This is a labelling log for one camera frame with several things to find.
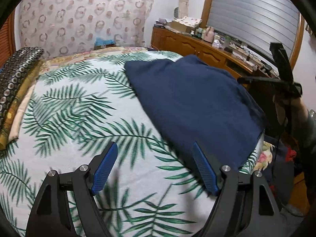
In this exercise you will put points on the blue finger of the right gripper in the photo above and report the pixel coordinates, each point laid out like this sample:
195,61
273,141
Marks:
253,79

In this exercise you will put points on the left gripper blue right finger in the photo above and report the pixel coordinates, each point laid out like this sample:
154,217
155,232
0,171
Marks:
208,174

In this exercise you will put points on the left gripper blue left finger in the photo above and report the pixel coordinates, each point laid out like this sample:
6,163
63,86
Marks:
101,166

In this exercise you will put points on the navy blue printed t-shirt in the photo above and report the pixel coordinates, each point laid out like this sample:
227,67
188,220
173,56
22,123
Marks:
189,101

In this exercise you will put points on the person's right hand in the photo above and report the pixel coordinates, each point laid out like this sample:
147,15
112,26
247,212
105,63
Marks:
292,113

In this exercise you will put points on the palm leaf print blanket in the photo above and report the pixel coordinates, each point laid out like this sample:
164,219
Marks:
75,110

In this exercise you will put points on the pink thermos jug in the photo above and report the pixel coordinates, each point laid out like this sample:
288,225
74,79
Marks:
209,34

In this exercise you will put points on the grey roller window shutter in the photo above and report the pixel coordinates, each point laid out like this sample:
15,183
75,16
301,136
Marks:
258,23

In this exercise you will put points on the cardboard box with cloth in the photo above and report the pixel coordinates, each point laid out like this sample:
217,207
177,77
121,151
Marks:
185,24

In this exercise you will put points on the long wooden sideboard cabinet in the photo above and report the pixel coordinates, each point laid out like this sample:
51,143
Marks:
166,40

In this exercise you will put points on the pale yellow folded cloth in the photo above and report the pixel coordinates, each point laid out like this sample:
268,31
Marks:
16,125

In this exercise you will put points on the mustard yellow folded garment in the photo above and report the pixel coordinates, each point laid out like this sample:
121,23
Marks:
30,78

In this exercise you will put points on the floral rose bedspread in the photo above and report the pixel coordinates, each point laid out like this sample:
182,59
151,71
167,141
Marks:
66,60

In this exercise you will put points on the blue item on box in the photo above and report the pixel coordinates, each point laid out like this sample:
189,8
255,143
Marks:
101,43

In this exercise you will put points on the black circle-patterned folded garment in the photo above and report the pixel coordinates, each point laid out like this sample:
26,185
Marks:
14,72

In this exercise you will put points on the circle-patterned sheer curtain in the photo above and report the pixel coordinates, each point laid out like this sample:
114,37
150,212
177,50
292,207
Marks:
66,27

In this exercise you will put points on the wooden louvered wardrobe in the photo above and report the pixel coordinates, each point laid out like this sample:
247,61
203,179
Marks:
7,42

